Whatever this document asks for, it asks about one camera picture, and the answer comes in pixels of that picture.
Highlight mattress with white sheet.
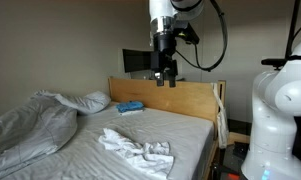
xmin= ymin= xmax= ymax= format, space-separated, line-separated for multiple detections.
xmin=3 ymin=101 xmax=215 ymax=180

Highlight blue folded cloth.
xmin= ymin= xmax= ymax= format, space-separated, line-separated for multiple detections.
xmin=115 ymin=100 xmax=145 ymax=114

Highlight grey duvet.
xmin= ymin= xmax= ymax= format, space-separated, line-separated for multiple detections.
xmin=0 ymin=89 xmax=79 ymax=180

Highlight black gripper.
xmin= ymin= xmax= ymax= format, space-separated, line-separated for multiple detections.
xmin=150 ymin=32 xmax=179 ymax=88

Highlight black monitor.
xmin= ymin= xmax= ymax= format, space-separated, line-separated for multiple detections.
xmin=122 ymin=48 xmax=155 ymax=74

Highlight black camera on stand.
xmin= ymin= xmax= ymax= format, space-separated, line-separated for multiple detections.
xmin=260 ymin=58 xmax=288 ymax=70

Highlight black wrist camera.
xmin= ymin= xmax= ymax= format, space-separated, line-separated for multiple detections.
xmin=174 ymin=21 xmax=201 ymax=46

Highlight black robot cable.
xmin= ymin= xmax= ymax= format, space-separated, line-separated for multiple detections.
xmin=174 ymin=0 xmax=229 ymax=72

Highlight black floor box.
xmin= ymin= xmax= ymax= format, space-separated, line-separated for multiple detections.
xmin=233 ymin=141 xmax=250 ymax=160

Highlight white tote bag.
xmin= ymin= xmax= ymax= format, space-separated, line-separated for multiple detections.
xmin=211 ymin=82 xmax=230 ymax=150

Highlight white paper sheets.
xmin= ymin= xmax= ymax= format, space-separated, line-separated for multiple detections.
xmin=118 ymin=108 xmax=145 ymax=117

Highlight black stand pole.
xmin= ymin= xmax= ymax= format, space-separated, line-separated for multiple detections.
xmin=284 ymin=0 xmax=301 ymax=61

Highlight white towel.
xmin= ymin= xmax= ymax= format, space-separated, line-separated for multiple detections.
xmin=98 ymin=128 xmax=175 ymax=179

